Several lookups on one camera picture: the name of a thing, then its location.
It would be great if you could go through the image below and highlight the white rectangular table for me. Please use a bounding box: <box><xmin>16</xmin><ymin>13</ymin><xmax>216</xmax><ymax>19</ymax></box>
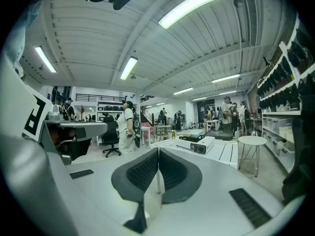
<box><xmin>140</xmin><ymin>126</ymin><xmax>151</xmax><ymax>149</ymax></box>

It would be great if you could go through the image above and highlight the white round side table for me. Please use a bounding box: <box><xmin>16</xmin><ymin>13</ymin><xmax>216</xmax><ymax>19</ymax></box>
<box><xmin>237</xmin><ymin>135</ymin><xmax>268</xmax><ymax>177</ymax></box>

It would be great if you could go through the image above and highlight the black and green bag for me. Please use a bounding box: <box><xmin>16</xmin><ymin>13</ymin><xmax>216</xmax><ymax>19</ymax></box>
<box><xmin>132</xmin><ymin>112</ymin><xmax>143</xmax><ymax>149</ymax></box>

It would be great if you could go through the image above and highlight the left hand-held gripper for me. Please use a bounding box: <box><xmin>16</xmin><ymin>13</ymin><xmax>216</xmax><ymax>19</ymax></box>
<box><xmin>0</xmin><ymin>55</ymin><xmax>109</xmax><ymax>165</ymax></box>

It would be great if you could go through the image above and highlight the long ceiling light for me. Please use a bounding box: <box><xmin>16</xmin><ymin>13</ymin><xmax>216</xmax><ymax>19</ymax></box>
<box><xmin>120</xmin><ymin>56</ymin><xmax>138</xmax><ymax>81</ymax></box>
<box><xmin>173</xmin><ymin>87</ymin><xmax>194</xmax><ymax>95</ymax></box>
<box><xmin>158</xmin><ymin>0</ymin><xmax>233</xmax><ymax>30</ymax></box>
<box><xmin>34</xmin><ymin>45</ymin><xmax>57</xmax><ymax>73</ymax></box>
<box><xmin>212</xmin><ymin>74</ymin><xmax>241</xmax><ymax>84</ymax></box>

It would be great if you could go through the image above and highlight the pink cushioned chair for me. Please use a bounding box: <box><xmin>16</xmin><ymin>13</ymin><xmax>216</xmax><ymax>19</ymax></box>
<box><xmin>141</xmin><ymin>121</ymin><xmax>155</xmax><ymax>135</ymax></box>

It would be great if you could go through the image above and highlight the person's light shirt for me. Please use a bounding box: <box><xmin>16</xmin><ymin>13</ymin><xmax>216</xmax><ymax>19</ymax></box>
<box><xmin>3</xmin><ymin>0</ymin><xmax>45</xmax><ymax>68</ymax></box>

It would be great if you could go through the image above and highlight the white shelf rack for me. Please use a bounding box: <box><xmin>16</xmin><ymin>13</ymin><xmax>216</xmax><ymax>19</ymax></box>
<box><xmin>257</xmin><ymin>16</ymin><xmax>315</xmax><ymax>168</ymax></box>

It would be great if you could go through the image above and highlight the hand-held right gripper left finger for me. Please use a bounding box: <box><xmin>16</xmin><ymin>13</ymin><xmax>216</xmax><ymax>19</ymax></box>
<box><xmin>111</xmin><ymin>147</ymin><xmax>160</xmax><ymax>234</ymax></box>

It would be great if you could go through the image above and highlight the portable gas stove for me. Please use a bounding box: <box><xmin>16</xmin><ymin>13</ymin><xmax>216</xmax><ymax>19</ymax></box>
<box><xmin>176</xmin><ymin>134</ymin><xmax>216</xmax><ymax>154</ymax></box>

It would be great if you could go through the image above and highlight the round wooden table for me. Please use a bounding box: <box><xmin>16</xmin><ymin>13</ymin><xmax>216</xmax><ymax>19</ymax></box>
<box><xmin>155</xmin><ymin>123</ymin><xmax>173</xmax><ymax>142</ymax></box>

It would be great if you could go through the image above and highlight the ceiling air vent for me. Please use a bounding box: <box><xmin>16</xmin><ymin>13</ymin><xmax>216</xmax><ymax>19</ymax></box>
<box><xmin>245</xmin><ymin>0</ymin><xmax>259</xmax><ymax>48</ymax></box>

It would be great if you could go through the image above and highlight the black office chair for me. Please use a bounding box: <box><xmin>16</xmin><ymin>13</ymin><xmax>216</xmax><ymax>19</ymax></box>
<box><xmin>101</xmin><ymin>114</ymin><xmax>122</xmax><ymax>158</ymax></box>

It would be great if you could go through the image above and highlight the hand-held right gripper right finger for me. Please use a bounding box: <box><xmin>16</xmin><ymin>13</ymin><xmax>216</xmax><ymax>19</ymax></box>
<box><xmin>159</xmin><ymin>147</ymin><xmax>203</xmax><ymax>205</ymax></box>

